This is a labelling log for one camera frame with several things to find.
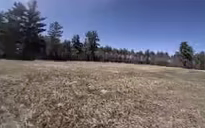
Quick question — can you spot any dry brown grass field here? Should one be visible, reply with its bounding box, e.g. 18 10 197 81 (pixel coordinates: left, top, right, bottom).
0 58 205 128

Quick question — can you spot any wood of dark trees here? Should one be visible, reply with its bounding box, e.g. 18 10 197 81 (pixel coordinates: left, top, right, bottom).
0 0 205 71

